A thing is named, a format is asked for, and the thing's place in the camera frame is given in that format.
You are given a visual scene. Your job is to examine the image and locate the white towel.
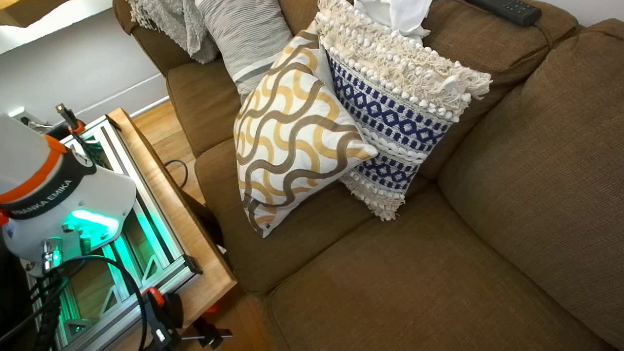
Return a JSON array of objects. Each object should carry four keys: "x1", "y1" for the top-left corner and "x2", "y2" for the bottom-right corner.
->
[{"x1": 354, "y1": 0, "x2": 436, "y2": 41}]

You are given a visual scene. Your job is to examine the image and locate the yellow grey wave pillow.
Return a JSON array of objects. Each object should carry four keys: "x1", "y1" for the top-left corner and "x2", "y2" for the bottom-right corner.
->
[{"x1": 233, "y1": 27, "x2": 381, "y2": 240}]

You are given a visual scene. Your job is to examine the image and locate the beige patterned back pillow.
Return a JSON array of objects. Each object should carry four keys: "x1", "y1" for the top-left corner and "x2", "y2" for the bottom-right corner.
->
[{"x1": 311, "y1": 0, "x2": 494, "y2": 222}]

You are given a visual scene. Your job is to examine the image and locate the wooden table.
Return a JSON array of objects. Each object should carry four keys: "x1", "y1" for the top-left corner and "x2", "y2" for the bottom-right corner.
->
[{"x1": 106, "y1": 105, "x2": 241, "y2": 351}]

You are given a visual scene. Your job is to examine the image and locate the grey striped pillow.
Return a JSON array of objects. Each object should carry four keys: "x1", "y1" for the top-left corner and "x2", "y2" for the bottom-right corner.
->
[{"x1": 194, "y1": 0, "x2": 295, "y2": 99}]

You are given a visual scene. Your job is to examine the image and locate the brown fabric sofa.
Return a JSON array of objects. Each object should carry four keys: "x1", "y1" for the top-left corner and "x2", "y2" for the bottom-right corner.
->
[{"x1": 114, "y1": 0, "x2": 624, "y2": 351}]

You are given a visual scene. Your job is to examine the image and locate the black orange clamp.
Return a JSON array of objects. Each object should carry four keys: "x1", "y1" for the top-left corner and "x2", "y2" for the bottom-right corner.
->
[
  {"x1": 56, "y1": 101, "x2": 93, "y2": 144},
  {"x1": 139, "y1": 285, "x2": 233, "y2": 351}
]

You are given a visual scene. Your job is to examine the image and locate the cream knitted blanket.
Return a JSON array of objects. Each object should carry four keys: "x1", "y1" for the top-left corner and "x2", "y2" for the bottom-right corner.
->
[{"x1": 126, "y1": 0, "x2": 221, "y2": 66}]

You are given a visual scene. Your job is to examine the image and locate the black remote control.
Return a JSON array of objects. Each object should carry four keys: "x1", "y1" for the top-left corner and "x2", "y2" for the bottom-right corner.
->
[{"x1": 467, "y1": 0, "x2": 545, "y2": 29}]

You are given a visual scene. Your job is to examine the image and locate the thin black floor cable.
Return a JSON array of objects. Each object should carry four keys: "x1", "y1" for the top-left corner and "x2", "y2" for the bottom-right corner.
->
[{"x1": 163, "y1": 156, "x2": 192, "y2": 191}]

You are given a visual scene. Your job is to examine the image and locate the aluminium frame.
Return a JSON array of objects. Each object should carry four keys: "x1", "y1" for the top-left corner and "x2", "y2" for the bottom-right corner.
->
[{"x1": 56, "y1": 115, "x2": 204, "y2": 351}]

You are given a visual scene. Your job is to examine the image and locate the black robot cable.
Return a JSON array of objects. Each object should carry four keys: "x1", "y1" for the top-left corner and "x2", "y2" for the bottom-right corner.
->
[{"x1": 0, "y1": 252, "x2": 153, "y2": 351}]

